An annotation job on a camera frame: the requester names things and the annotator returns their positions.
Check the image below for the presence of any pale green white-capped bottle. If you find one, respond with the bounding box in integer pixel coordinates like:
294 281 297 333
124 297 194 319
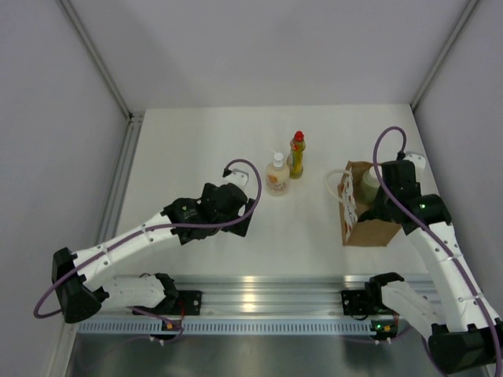
360 167 380 204

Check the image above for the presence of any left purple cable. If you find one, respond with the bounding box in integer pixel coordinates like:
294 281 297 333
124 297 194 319
33 158 263 346

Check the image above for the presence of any right aluminium corner post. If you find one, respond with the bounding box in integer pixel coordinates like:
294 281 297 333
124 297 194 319
409 0 483 113

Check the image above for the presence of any watermelon print canvas bag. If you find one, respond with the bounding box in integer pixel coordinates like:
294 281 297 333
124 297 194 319
323 161 402 247

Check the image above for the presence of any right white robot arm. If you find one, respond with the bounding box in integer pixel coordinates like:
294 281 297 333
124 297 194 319
365 159 502 376

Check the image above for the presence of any purple cable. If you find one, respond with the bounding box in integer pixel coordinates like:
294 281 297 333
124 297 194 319
372 126 503 376
33 158 263 346

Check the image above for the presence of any white slotted cable duct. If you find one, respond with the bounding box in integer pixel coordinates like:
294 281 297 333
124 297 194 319
78 318 376 336

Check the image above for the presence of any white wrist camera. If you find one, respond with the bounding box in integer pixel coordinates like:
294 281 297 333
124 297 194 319
403 151 427 172
222 168 249 191

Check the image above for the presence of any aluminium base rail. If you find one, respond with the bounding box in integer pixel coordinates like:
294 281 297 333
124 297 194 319
94 274 441 317

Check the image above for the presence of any aluminium corner post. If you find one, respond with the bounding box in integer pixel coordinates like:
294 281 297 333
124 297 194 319
409 0 483 113
56 0 132 120

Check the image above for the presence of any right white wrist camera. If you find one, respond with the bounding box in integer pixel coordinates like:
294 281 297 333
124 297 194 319
403 151 427 172

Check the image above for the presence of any yellow bottle red cap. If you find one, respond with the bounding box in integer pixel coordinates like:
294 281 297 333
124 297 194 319
287 130 306 179

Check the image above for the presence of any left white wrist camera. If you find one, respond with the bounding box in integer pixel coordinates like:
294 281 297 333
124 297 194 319
222 168 249 191

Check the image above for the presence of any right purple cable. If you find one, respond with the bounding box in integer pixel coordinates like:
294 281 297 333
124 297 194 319
372 126 503 376

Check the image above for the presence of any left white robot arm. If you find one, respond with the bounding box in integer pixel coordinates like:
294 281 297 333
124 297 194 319
52 183 256 324

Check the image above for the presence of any cream pump lotion bottle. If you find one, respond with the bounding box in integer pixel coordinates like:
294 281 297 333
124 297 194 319
266 151 290 196

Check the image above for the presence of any left aluminium corner post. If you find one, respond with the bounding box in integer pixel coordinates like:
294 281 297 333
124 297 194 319
56 0 132 120

